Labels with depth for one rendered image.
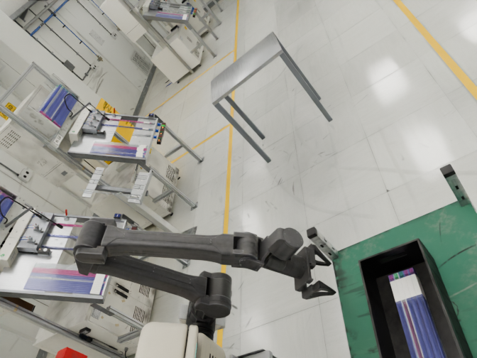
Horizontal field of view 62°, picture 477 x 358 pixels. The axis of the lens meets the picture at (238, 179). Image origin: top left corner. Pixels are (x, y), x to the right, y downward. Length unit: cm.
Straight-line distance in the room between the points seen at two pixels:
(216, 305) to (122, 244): 31
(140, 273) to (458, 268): 82
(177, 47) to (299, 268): 625
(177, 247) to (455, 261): 73
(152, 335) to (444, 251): 80
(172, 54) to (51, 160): 363
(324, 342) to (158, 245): 162
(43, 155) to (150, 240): 317
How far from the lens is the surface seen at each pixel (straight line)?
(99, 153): 389
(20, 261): 317
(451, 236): 125
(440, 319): 114
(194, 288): 111
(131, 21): 704
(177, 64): 718
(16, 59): 598
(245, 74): 327
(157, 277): 108
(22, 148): 412
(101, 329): 320
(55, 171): 417
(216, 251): 95
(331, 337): 242
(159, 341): 105
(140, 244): 97
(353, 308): 125
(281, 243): 94
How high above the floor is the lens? 197
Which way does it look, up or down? 31 degrees down
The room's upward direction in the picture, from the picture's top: 46 degrees counter-clockwise
